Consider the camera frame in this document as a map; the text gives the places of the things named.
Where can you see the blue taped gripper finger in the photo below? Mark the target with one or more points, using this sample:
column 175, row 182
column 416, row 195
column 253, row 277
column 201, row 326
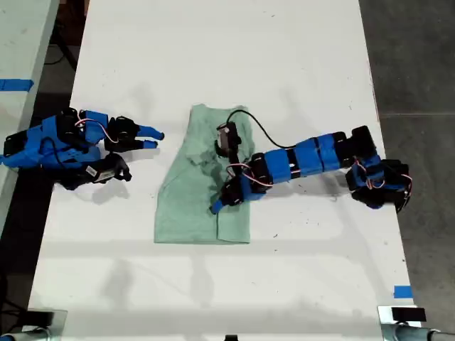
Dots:
column 146, row 144
column 217, row 207
column 151, row 132

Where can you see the pale green T-shirt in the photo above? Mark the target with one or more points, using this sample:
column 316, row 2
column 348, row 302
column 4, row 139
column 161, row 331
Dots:
column 185, row 206

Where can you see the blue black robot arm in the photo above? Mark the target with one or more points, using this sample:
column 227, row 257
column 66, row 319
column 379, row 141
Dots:
column 39, row 142
column 313, row 156

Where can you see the long blue tape strip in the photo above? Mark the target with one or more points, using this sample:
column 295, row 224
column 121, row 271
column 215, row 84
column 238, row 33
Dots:
column 16, row 85

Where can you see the pale grey side table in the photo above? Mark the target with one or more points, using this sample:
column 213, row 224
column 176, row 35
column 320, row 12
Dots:
column 21, row 42

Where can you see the small blue tape piece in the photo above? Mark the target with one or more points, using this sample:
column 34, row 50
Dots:
column 402, row 292

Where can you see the small black box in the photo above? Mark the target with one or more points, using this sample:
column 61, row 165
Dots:
column 40, row 317
column 409, row 314

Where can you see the grey metal pipe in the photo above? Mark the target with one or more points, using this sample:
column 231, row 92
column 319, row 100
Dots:
column 416, row 334
column 25, row 335

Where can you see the short black camera stalk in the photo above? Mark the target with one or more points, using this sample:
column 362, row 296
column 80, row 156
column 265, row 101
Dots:
column 123, row 170
column 232, row 156

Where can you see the black camera box with label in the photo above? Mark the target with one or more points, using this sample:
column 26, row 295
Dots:
column 101, row 172

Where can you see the grey black camera box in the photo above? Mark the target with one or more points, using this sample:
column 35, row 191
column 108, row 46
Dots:
column 227, row 136

